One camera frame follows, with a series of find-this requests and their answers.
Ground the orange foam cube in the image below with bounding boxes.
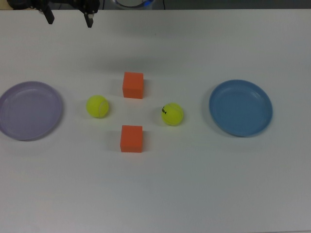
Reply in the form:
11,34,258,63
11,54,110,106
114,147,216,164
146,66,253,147
122,71,144,99
120,125,143,153

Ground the blue plastic plate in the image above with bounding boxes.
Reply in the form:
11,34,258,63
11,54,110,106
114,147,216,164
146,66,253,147
208,79,273,138

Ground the purple plastic plate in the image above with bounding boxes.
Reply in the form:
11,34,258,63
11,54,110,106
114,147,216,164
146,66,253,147
0,81,64,142

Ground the plain yellow tennis ball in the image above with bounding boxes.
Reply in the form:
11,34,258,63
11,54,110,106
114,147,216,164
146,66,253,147
86,95,109,118

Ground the black round object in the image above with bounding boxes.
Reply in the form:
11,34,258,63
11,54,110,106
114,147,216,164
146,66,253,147
6,0,37,10

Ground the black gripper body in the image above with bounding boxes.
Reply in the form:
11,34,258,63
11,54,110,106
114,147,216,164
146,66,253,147
50,0,81,7

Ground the yellow tennis ball black print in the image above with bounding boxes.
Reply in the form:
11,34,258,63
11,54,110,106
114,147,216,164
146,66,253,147
161,102,184,126

